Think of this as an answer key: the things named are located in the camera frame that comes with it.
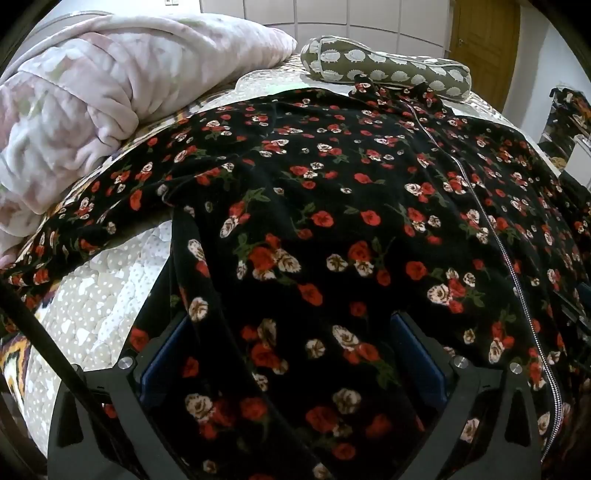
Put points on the black floral zip-up robe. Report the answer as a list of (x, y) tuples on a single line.
[(332, 240)]

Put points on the pink fleece blanket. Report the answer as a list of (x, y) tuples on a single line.
[(83, 101)]

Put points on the panelled wardrobe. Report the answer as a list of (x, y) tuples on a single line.
[(323, 16)]

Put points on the wooden door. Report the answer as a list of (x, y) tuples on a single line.
[(485, 30)]

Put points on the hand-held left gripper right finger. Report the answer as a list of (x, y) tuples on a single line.
[(422, 364)]

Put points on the olive hedgehog print pillow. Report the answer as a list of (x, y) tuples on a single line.
[(383, 62)]

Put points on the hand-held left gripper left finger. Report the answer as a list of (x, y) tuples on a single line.
[(161, 364)]

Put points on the cluttered white shelf unit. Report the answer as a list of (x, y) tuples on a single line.
[(565, 124)]

